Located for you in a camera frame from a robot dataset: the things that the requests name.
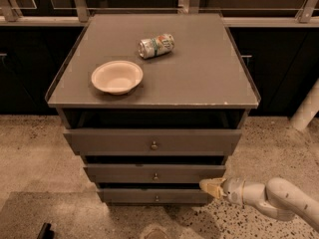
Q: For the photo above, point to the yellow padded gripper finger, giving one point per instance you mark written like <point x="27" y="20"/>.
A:
<point x="213" y="187"/>

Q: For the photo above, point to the grey drawer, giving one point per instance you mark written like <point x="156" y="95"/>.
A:
<point x="152" y="173"/>
<point x="152" y="142"/>
<point x="137" y="196"/>

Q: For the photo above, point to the crushed soda can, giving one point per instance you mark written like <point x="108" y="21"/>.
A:
<point x="156" y="46"/>

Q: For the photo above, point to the black object at floor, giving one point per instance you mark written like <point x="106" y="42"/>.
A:
<point x="46" y="232"/>

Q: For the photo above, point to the white paper bowl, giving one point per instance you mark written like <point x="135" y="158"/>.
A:
<point x="117" y="77"/>

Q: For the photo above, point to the grey top drawer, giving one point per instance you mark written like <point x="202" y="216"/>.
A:
<point x="152" y="142"/>

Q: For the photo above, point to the metal railing frame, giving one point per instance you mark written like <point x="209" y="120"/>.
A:
<point x="235" y="13"/>

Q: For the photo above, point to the grey bottom drawer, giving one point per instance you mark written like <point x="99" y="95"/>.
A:
<point x="137" y="196"/>

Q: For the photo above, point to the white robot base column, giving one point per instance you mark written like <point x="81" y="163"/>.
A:
<point x="308" y="109"/>

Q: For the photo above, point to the grey drawer cabinet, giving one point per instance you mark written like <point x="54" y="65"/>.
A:
<point x="201" y="84"/>

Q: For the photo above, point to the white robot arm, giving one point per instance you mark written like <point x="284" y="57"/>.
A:
<point x="277" y="198"/>

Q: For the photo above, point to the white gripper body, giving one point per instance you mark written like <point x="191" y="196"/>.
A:
<point x="233" y="191"/>

